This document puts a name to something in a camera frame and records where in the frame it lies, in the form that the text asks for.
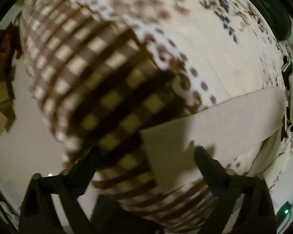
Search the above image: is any black folded clothes stack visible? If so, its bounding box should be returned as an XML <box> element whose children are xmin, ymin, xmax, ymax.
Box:
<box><xmin>280</xmin><ymin>61</ymin><xmax>293</xmax><ymax>141</ymax></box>

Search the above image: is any dark green folded quilt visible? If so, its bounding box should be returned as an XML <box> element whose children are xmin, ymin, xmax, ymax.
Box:
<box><xmin>249</xmin><ymin>0</ymin><xmax>292</xmax><ymax>41</ymax></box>

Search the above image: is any beige long sleeve shirt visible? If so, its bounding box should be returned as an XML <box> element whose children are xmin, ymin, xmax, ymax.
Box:
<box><xmin>140</xmin><ymin>87</ymin><xmax>285</xmax><ymax>192</ymax></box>

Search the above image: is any floral bed sheet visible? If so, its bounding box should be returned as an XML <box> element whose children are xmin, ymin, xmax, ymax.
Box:
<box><xmin>20</xmin><ymin>0</ymin><xmax>288</xmax><ymax>233</ymax></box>

